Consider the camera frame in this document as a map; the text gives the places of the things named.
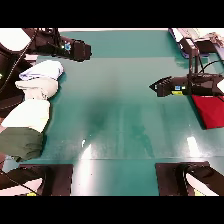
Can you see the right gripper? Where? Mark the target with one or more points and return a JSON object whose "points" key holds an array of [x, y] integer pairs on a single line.
{"points": [[171, 87]]}

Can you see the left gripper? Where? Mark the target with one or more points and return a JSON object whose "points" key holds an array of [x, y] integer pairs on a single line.
{"points": [[81, 50]]}

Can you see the pale blue garment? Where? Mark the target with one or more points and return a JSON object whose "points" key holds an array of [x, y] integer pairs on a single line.
{"points": [[45, 70]]}

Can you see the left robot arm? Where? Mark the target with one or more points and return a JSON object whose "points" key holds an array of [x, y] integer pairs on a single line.
{"points": [[46, 43]]}

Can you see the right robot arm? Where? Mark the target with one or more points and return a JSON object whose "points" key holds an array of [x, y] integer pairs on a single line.
{"points": [[206, 85]]}

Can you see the red garment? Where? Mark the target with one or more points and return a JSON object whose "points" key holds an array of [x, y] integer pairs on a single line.
{"points": [[211, 110]]}

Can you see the heap of clothes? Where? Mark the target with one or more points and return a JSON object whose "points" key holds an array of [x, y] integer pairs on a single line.
{"points": [[181, 41]]}

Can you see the beige garment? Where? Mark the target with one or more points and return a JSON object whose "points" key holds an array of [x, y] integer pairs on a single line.
{"points": [[40, 88]]}

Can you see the cream garment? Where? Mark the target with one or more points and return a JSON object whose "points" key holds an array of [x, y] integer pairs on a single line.
{"points": [[28, 115]]}

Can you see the dark green garment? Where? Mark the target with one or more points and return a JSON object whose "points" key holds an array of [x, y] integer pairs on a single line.
{"points": [[20, 143]]}

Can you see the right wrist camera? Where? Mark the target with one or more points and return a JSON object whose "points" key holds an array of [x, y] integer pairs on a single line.
{"points": [[190, 46]]}

